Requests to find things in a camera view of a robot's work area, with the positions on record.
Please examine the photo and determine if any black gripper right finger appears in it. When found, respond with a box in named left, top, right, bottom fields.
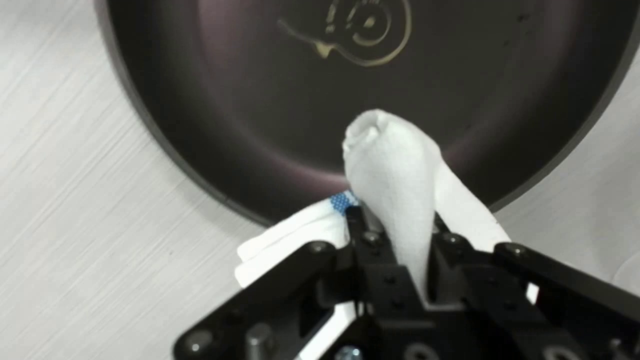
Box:
left=426, top=209, right=640, bottom=317

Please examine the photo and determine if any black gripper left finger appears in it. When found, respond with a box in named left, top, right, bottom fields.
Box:
left=174, top=201, right=430, bottom=360

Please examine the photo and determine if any white blue-striped cloth towel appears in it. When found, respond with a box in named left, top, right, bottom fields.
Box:
left=232, top=108, right=544, bottom=308

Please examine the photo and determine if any black frying pan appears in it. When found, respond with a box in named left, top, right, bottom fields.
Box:
left=93, top=0, right=640, bottom=230

